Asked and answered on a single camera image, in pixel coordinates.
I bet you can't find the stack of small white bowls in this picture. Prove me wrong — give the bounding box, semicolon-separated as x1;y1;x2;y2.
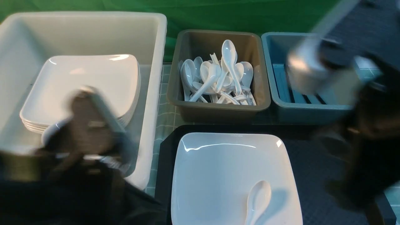
42;118;138;174

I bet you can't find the blue-grey plastic chopstick bin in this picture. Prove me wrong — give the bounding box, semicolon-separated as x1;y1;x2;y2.
261;32;364;124

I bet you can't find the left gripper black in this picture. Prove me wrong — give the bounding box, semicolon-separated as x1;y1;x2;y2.
37;86;138;175

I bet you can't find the white ceramic soup spoon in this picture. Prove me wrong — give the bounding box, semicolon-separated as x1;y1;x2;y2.
244;180;272;225

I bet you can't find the top white spoon in bin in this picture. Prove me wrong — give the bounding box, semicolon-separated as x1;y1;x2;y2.
221;40;242;95

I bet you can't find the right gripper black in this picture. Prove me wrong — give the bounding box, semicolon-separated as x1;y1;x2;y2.
314;59;400;211

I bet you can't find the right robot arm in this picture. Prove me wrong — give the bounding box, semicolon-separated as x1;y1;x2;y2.
287;0;400;211

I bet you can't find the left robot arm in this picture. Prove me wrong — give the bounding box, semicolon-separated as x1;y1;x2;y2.
1;86;166;225

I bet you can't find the green backdrop cloth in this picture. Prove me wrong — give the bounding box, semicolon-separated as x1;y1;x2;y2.
0;0;338;62

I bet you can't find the black serving tray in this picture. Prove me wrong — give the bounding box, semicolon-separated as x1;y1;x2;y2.
154;125;396;225

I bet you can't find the brown plastic spoon bin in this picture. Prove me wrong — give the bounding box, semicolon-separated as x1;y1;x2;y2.
166;30;271;124

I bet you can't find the large white square plate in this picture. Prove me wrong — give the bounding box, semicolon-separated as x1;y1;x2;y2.
171;132;303;225

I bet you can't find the white spoon lying diagonally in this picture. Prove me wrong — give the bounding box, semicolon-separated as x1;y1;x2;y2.
189;64;221;102

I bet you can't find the green checkered tablecloth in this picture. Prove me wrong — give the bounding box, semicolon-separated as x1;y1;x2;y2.
146;64;399;225

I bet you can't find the stack of white square plates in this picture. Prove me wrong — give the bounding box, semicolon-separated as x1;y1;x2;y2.
19;54;141;134

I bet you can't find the large white plastic tub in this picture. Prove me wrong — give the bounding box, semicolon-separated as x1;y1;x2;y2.
0;12;167;189

